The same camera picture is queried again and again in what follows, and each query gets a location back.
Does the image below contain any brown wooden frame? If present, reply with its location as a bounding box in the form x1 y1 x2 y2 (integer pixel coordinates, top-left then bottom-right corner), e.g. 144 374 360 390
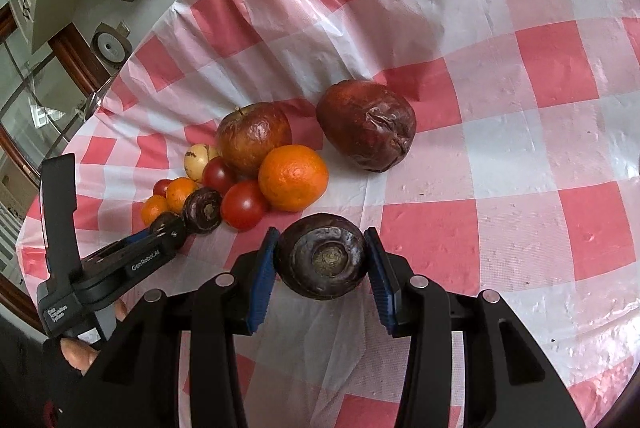
0 3 118 179

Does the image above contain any small mandarin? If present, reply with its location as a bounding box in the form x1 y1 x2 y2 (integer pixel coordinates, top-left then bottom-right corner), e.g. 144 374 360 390
141 195 170 227

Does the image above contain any pale yellow spotted fruit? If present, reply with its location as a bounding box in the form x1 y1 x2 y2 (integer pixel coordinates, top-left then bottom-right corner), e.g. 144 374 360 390
184 143 221 183

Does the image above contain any large wrinkled dark red fruit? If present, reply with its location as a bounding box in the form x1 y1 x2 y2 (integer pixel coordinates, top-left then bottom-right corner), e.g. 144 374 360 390
316 80 417 172

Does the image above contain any large dark purple round fruit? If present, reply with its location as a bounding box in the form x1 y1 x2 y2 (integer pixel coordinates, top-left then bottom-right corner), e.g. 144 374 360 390
273 213 367 301

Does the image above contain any person's left forearm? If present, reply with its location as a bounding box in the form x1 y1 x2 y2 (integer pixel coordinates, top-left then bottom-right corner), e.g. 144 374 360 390
42 340 90 428

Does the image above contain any large orange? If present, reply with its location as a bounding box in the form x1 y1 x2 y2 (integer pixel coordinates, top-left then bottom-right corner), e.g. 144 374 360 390
258 145 330 213

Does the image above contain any large red tomato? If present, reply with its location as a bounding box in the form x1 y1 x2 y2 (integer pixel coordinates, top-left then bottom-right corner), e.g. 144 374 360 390
220 181 271 231

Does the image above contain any medium red tomato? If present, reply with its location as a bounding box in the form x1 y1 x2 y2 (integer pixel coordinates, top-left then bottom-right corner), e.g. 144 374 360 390
202 157 238 196

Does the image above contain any shiny metal rimmed lid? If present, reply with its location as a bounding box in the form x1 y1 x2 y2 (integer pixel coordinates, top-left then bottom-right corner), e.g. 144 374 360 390
75 78 113 124

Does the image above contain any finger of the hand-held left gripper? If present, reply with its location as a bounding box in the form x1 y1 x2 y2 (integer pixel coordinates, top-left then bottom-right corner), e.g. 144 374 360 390
80 228 162 277
75 231 190 305

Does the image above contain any red white checked tablecloth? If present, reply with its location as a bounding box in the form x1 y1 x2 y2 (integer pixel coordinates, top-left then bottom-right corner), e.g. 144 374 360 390
15 0 640 428

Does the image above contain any round grey disc fixture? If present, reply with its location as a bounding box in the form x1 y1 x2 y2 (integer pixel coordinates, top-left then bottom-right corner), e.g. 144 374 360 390
91 22 132 69

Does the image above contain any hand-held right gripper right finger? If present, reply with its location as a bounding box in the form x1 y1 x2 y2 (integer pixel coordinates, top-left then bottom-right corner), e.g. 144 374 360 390
363 227 584 428

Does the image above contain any person's left hand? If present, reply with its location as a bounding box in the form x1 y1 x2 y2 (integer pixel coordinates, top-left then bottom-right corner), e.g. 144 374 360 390
59 299 128 377

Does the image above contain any medium mandarin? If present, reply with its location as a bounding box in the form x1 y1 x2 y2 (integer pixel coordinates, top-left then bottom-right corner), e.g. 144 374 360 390
165 177 200 215

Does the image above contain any wrinkled red apple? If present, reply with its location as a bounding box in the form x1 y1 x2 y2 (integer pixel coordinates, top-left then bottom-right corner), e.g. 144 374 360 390
216 102 293 176

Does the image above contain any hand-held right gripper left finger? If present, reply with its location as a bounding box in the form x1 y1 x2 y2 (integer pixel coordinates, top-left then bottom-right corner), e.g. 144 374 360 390
54 227 281 428

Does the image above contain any medium dark purple round fruit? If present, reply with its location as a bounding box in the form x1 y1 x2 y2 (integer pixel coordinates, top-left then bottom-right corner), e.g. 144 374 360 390
181 187 224 235

